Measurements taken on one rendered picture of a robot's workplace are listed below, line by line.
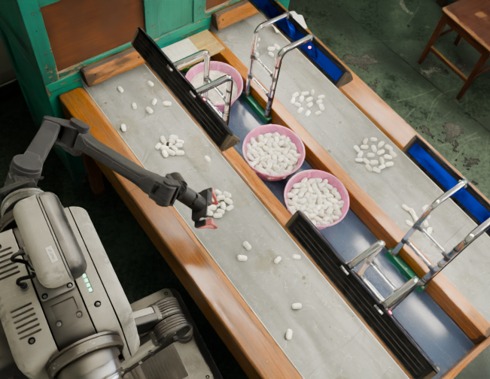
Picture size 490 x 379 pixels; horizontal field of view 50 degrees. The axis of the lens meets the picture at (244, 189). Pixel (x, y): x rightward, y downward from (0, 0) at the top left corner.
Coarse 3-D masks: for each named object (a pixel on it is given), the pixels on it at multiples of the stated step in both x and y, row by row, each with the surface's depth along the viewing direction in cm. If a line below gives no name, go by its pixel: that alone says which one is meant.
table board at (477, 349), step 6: (480, 342) 194; (486, 342) 191; (474, 348) 191; (480, 348) 190; (468, 354) 189; (474, 354) 188; (462, 360) 187; (468, 360) 187; (456, 366) 186; (462, 366) 186; (450, 372) 184; (456, 372) 184; (444, 378) 183; (450, 378) 183
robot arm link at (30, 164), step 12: (48, 120) 172; (60, 120) 174; (48, 132) 166; (60, 132) 178; (72, 132) 174; (36, 144) 156; (48, 144) 159; (60, 144) 176; (72, 144) 177; (24, 156) 142; (36, 156) 145; (12, 168) 138; (24, 168) 137; (36, 168) 139
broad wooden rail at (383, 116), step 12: (276, 0) 273; (348, 84) 247; (360, 84) 248; (348, 96) 244; (360, 96) 244; (372, 96) 245; (360, 108) 242; (372, 108) 241; (384, 108) 241; (372, 120) 239; (384, 120) 238; (396, 120) 238; (384, 132) 236; (396, 132) 235; (408, 132) 235; (396, 144) 234; (432, 180) 226; (468, 216) 218
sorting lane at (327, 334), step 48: (96, 96) 232; (144, 96) 234; (144, 144) 221; (192, 144) 223; (240, 192) 214; (240, 240) 202; (288, 240) 205; (240, 288) 192; (288, 288) 194; (336, 336) 187
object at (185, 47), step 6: (180, 42) 248; (186, 42) 249; (162, 48) 245; (168, 48) 245; (174, 48) 246; (180, 48) 246; (186, 48) 247; (192, 48) 247; (168, 54) 243; (174, 54) 244; (180, 54) 244; (186, 54) 245; (174, 60) 242; (180, 66) 240
